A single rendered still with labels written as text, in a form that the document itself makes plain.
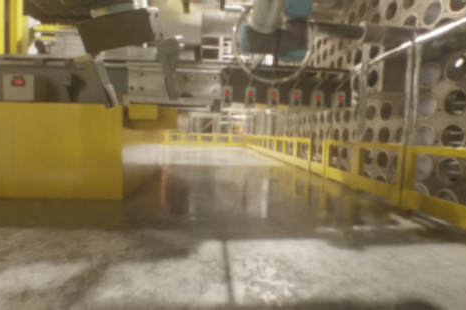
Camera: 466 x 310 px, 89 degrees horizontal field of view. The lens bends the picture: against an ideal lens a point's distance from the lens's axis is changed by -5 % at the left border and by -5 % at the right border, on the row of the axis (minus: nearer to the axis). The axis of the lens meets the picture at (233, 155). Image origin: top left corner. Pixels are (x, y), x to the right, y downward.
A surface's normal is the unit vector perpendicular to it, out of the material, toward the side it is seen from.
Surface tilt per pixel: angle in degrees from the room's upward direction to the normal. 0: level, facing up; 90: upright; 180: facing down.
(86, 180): 90
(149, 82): 90
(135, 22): 114
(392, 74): 90
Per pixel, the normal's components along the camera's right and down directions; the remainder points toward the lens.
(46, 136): 0.08, 0.09
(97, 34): -0.12, 0.47
